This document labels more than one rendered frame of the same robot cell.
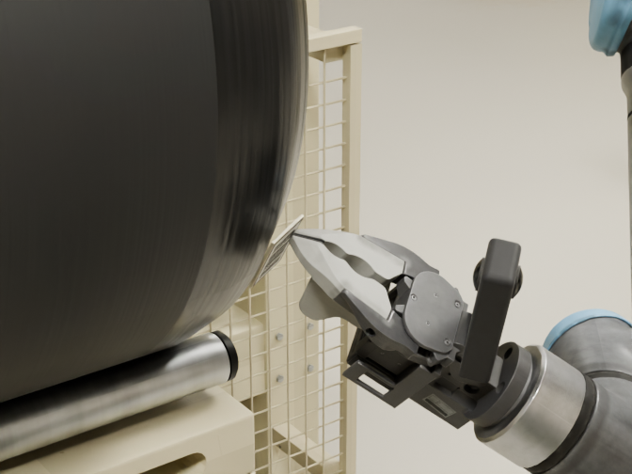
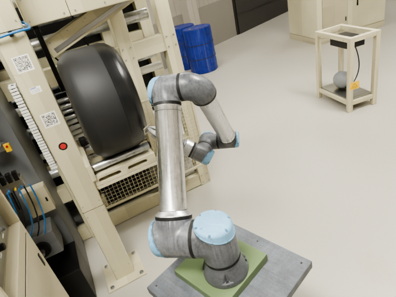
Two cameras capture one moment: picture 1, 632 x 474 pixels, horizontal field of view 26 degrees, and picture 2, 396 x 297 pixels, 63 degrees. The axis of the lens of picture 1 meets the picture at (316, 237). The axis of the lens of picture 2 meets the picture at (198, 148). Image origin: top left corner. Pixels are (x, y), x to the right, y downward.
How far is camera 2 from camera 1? 0.88 m
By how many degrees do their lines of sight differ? 15
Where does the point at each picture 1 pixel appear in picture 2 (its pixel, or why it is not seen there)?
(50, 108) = (101, 118)
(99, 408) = (129, 154)
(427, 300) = not seen: hidden behind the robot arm
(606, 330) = (205, 134)
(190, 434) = (144, 156)
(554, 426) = (188, 150)
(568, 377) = (190, 143)
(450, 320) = not seen: hidden behind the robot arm
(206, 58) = (121, 108)
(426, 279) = not seen: hidden behind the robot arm
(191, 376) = (143, 148)
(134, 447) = (135, 158)
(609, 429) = (197, 149)
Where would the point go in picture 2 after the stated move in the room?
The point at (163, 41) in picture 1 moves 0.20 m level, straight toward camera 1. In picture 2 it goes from (114, 107) to (102, 125)
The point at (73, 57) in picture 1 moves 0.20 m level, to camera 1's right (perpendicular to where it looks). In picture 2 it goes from (102, 111) to (141, 106)
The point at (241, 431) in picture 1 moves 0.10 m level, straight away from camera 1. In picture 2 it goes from (152, 155) to (155, 146)
